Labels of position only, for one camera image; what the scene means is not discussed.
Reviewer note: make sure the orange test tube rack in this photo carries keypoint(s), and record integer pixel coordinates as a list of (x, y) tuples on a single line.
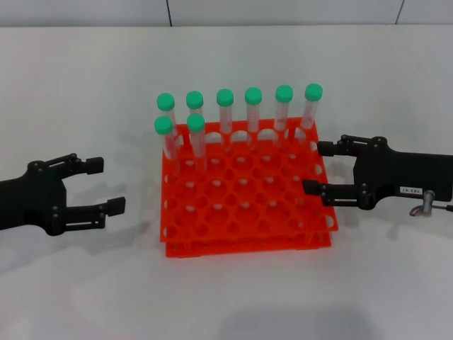
[(247, 223)]

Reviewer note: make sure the green capped clear test tube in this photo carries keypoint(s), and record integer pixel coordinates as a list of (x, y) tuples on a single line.
[(195, 122), (314, 92), (225, 97), (253, 95), (284, 93), (163, 125), (194, 100), (165, 101)]

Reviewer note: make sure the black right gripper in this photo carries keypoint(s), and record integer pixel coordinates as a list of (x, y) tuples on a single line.
[(407, 177)]

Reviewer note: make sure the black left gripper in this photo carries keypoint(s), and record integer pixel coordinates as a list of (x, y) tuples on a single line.
[(32, 202)]

